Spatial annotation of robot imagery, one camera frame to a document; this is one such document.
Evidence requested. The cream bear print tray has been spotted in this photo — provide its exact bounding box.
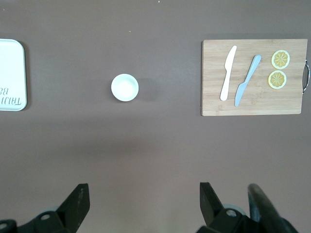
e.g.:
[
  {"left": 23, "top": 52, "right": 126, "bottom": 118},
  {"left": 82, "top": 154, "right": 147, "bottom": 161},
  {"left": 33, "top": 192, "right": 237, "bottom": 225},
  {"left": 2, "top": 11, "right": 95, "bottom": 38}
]
[{"left": 0, "top": 38, "right": 28, "bottom": 112}]

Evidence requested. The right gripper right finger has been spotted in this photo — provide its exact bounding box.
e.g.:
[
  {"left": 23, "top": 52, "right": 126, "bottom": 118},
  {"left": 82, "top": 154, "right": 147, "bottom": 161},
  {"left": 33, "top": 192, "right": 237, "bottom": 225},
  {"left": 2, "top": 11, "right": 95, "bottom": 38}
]
[{"left": 196, "top": 182, "right": 259, "bottom": 233}]

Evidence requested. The white IKEA cup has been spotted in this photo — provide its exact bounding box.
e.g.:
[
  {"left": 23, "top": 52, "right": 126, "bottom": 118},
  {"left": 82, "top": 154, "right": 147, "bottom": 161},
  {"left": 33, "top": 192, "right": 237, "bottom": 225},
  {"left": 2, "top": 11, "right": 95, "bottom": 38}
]
[{"left": 111, "top": 73, "right": 139, "bottom": 102}]

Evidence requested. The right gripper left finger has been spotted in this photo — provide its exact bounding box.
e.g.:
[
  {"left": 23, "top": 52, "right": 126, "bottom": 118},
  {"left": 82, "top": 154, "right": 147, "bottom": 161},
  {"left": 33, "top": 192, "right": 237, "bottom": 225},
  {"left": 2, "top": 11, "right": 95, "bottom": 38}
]
[{"left": 0, "top": 183, "right": 91, "bottom": 233}]

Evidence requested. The brown table mat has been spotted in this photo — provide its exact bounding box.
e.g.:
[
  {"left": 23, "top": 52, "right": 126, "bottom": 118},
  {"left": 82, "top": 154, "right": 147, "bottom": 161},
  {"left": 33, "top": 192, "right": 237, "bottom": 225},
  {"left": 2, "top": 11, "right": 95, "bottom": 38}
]
[{"left": 0, "top": 0, "right": 311, "bottom": 233}]

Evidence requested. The bamboo cutting board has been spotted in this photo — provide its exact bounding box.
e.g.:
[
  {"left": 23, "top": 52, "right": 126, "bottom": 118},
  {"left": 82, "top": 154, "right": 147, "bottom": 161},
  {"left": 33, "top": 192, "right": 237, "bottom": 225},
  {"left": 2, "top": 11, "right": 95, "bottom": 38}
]
[{"left": 201, "top": 38, "right": 311, "bottom": 117}]

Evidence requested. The white plastic knife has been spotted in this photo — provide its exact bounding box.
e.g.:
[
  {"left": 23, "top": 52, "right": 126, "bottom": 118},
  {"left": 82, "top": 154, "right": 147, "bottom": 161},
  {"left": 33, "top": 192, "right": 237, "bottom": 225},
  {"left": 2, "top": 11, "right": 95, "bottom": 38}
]
[{"left": 219, "top": 45, "right": 238, "bottom": 101}]

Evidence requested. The yellow lemon slice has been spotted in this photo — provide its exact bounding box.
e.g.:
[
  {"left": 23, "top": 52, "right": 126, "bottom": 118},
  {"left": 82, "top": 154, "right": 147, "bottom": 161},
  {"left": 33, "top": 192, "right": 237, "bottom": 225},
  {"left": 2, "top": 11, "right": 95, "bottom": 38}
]
[
  {"left": 267, "top": 70, "right": 287, "bottom": 90},
  {"left": 271, "top": 50, "right": 291, "bottom": 70}
]

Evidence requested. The grey plastic knife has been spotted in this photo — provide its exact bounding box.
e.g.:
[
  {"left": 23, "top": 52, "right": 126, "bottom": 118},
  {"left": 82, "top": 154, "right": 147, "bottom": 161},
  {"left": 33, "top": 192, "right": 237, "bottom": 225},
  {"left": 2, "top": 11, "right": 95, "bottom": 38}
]
[{"left": 234, "top": 54, "right": 262, "bottom": 107}]

